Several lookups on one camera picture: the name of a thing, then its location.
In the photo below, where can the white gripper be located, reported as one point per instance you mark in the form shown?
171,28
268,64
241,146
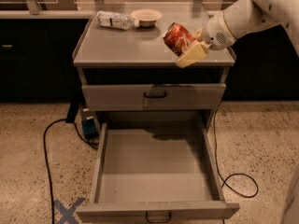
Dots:
214,34

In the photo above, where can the red coke can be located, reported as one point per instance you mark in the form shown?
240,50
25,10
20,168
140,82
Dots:
178,38

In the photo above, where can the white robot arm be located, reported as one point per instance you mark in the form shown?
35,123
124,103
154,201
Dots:
239,19

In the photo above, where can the grey metal drawer cabinet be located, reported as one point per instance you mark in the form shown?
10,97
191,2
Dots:
107,56

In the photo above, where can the closed grey top drawer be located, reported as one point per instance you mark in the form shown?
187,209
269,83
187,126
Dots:
130,97

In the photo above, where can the open grey middle drawer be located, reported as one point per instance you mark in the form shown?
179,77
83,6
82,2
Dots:
157,168

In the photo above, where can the beige paper bowl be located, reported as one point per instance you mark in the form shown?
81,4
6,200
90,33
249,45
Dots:
147,17

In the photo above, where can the clear plastic water bottle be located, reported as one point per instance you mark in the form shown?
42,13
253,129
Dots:
116,20

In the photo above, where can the blue power box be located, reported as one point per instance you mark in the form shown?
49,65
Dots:
87,123

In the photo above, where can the dark counter cabinet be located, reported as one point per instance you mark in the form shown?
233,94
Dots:
36,63

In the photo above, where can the blue tape cross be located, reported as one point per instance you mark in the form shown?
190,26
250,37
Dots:
67,214

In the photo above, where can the black top drawer handle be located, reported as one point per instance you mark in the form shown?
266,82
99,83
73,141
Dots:
151,96

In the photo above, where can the black drawer handle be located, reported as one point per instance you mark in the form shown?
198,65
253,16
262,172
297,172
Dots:
151,96
158,219

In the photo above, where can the black middle drawer handle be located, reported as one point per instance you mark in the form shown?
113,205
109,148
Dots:
158,219

